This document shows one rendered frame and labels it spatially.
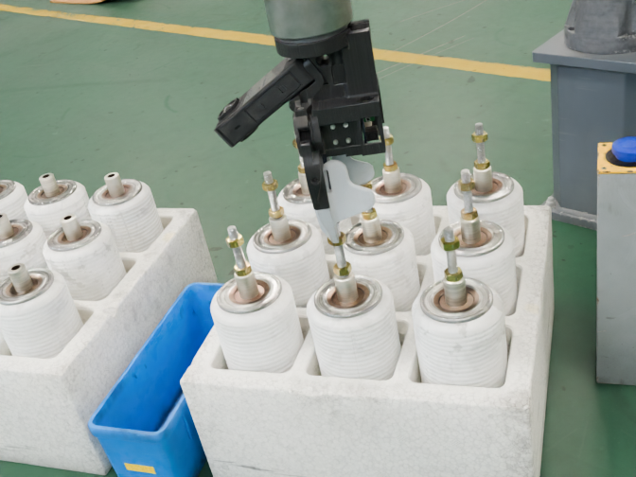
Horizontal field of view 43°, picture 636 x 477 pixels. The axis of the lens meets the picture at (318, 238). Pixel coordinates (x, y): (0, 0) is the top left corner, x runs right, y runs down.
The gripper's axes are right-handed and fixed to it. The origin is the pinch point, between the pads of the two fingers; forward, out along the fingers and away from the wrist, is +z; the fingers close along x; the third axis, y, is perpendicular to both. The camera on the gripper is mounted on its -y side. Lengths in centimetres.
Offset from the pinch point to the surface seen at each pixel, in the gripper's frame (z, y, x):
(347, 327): 10.4, 0.5, -4.6
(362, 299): 9.8, 2.1, -0.7
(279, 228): 7.8, -7.8, 13.3
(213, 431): 24.5, -17.8, -3.2
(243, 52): 35, -38, 168
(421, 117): 35, 13, 100
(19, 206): 12, -53, 38
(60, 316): 13.4, -36.8, 8.2
